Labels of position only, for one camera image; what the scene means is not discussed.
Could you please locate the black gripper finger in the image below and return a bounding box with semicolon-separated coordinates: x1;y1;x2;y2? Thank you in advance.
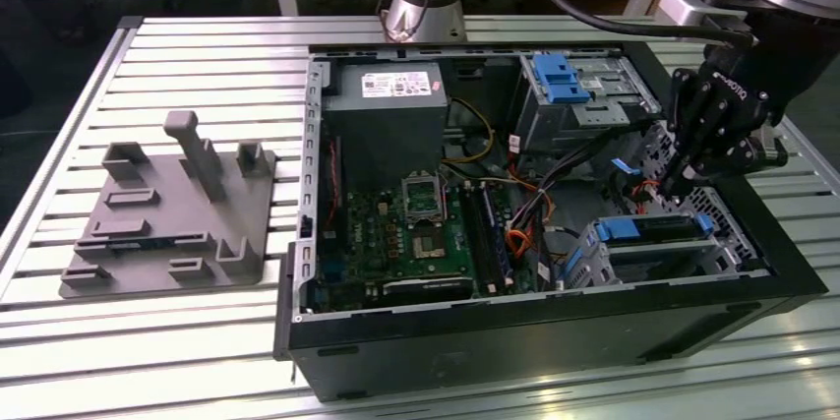
660;67;714;198
681;136;757;196

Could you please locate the black data wire blue tab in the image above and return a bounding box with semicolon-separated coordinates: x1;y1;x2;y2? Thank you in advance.
537;128;642;193

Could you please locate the red orange disk power wire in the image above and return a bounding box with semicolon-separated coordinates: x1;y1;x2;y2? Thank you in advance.
502;179;661;264

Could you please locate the hard disk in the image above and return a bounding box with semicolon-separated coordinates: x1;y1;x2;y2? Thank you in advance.
593;212;716;247

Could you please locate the metal disk bay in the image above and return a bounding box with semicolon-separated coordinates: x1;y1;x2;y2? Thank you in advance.
576;212;770;289

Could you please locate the black RAM slot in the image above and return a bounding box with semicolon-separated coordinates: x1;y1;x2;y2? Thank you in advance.
476;181;512;293
466;181;502;294
458;181;493;295

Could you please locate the metal drive cage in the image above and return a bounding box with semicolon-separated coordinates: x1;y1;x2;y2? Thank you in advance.
516;53;665;158

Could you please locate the blue drive cage latch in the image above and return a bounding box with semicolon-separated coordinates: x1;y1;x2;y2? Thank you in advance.
532;54;588;104

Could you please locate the metal socket cover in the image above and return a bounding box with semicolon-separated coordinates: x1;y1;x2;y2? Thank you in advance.
398;170;450;224

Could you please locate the grey power supply unit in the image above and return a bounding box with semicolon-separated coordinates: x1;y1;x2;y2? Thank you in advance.
318;60;452;186

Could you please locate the CPU socket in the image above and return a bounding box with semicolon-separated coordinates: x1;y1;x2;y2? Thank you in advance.
406;225;458;265

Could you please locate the black graphics card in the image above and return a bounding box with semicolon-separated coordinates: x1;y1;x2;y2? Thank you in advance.
377;275;476;301

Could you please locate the green motherboard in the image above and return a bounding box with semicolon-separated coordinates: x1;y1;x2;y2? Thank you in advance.
313;177;526;311

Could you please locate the black PC case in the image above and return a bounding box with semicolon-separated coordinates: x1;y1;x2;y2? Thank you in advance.
272;40;828;402

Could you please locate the grey parts rack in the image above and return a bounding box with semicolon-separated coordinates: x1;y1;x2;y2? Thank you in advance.
57;109;281;300

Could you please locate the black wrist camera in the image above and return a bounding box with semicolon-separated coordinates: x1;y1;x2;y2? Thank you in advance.
740;134;790;176

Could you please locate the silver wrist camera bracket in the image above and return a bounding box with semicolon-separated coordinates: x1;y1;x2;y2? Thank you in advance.
657;0;753;29

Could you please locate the yellow black wire bundle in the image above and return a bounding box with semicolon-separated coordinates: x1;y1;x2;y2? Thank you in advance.
440;96;496;166

